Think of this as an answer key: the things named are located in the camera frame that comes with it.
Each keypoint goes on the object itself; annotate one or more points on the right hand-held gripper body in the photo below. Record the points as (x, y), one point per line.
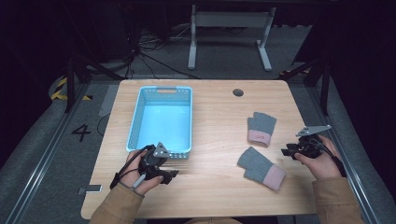
(311, 146)

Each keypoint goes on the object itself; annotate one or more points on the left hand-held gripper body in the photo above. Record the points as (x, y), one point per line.
(151, 163)

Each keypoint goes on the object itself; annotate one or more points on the person's left hand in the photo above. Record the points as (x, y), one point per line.
(132, 177)

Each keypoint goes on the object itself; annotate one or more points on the person's right hand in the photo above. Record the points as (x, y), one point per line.
(325, 166)

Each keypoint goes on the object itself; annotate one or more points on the grey glove pink cuff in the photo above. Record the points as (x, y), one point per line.
(258, 166)

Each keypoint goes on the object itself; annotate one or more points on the grey pink glove red label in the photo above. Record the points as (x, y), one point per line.
(261, 126)

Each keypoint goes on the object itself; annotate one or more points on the light blue plastic basket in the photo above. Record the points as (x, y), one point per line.
(163, 123)

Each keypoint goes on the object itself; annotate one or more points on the black metal stand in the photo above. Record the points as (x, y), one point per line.
(325, 87)
(70, 84)

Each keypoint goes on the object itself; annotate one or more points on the small silver flat device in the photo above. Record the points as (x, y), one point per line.
(91, 188)

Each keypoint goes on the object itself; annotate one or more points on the white metal desk frame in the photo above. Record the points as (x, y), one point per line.
(230, 19)

